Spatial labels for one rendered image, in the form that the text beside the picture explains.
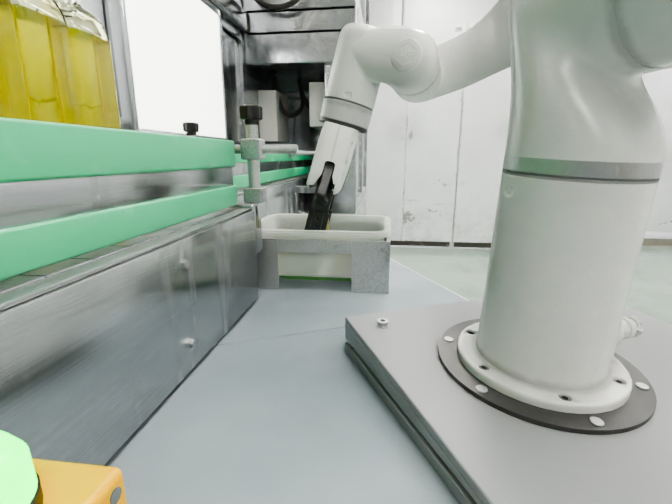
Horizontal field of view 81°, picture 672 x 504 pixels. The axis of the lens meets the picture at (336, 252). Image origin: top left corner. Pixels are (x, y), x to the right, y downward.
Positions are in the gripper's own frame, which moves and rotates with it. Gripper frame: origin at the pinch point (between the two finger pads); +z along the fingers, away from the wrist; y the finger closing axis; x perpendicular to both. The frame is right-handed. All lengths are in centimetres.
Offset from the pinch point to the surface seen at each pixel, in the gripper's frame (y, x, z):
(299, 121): -146, -36, -19
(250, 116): 10.6, -10.7, -12.7
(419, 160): -348, 51, -21
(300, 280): 6.2, 0.2, 8.2
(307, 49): -75, -24, -39
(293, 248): 6.4, -2.0, 3.6
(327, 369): 28.5, 6.9, 8.0
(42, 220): 41.3, -11.4, -3.7
